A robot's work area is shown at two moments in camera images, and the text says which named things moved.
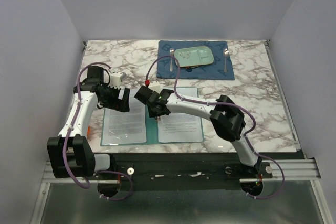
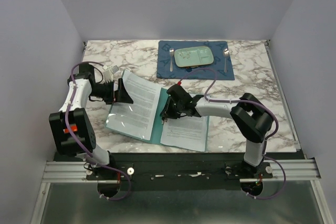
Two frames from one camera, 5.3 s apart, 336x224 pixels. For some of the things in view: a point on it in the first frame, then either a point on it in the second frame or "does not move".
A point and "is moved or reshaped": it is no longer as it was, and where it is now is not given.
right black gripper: (153, 114) -> (167, 112)
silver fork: (171, 53) does not move
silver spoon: (225, 52) does not move
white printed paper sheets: (180, 127) is moved or reshaped
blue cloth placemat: (220, 68) does not move
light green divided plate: (194, 56) does not move
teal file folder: (136, 127) is moved or reshaped
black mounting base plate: (186, 172) does not move
